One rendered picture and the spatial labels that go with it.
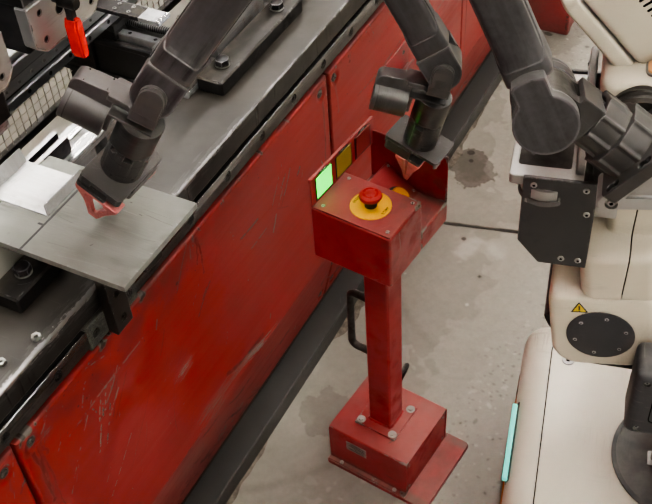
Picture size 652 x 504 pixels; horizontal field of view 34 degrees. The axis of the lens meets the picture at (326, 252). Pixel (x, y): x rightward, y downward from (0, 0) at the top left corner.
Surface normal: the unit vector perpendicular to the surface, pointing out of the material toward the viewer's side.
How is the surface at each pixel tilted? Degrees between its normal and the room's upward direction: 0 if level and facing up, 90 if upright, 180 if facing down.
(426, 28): 69
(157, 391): 90
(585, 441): 0
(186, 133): 0
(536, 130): 81
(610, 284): 90
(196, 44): 77
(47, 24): 90
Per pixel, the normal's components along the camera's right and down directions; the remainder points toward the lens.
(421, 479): -0.06, -0.70
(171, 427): 0.89, 0.29
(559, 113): -0.12, 0.59
